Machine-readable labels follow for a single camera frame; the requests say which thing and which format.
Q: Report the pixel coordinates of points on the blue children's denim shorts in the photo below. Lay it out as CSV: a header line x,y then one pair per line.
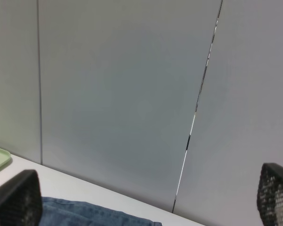
x,y
60,212

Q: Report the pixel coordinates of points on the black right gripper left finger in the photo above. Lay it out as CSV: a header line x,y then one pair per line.
x,y
21,200

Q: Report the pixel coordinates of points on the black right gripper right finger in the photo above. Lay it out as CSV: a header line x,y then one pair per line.
x,y
270,195

